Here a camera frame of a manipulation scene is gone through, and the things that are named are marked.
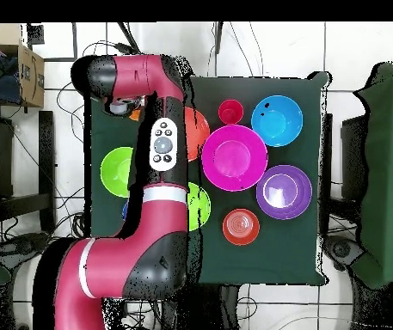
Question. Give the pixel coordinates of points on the black tripod leg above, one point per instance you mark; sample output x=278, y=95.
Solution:
x=218, y=34
x=127, y=37

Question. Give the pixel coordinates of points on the green plastic bowl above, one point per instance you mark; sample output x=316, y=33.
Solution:
x=115, y=172
x=200, y=206

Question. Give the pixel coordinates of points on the pink plastic bowl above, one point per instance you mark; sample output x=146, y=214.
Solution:
x=234, y=157

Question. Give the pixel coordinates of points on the purple plastic bowl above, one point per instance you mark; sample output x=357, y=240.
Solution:
x=283, y=191

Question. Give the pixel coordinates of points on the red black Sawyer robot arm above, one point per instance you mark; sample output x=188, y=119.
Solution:
x=141, y=247

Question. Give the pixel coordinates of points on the red plastic cup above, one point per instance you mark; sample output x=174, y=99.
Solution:
x=230, y=111

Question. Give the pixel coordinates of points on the orange plastic cup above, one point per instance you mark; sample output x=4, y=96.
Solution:
x=135, y=115

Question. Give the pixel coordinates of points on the black table leg frame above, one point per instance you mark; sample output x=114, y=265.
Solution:
x=47, y=165
x=352, y=154

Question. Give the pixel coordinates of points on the small dark blue bowl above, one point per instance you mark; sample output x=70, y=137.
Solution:
x=125, y=210

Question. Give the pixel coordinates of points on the black metal floor frame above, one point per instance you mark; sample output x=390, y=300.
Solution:
x=75, y=41

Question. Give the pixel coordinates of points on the dark blue bag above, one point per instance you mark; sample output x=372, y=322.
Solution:
x=5, y=89

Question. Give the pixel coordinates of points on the light blue plastic bowl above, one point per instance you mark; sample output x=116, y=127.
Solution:
x=277, y=121

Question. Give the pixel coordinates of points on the large orange-red plastic bowl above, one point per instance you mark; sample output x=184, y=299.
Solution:
x=199, y=134

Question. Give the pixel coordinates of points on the small ribbed orange-red bowl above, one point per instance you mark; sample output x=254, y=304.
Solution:
x=240, y=227

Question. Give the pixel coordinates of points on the dark green tablecloth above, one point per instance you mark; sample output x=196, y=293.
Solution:
x=285, y=254

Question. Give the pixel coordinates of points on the cardboard box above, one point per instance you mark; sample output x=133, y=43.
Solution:
x=31, y=79

